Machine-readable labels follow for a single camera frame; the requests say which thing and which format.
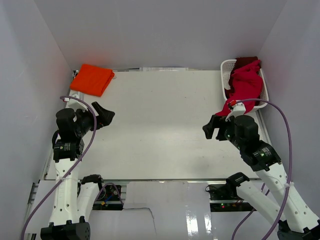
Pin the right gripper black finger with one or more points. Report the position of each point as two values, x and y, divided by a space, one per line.
221 126
214 123

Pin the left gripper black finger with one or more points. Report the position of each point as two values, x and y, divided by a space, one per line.
98 108
106 117

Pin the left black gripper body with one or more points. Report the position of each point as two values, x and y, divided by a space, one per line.
86 121

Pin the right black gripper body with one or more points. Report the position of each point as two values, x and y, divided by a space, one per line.
220 122

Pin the bright red t shirt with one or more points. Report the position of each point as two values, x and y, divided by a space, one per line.
243 85

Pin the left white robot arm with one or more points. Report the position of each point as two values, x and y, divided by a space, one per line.
73 199

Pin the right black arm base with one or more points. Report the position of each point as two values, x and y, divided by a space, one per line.
222 201

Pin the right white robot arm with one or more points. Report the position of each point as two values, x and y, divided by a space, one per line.
287 212

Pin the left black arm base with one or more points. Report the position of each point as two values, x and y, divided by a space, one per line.
109 200

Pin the folded orange t shirt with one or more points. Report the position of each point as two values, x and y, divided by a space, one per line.
92 80

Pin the white plastic basket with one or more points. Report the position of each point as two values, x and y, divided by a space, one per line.
226 68

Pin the dark maroon t shirt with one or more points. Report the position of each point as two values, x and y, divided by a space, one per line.
246 61

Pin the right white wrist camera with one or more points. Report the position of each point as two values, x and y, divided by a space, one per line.
236 109

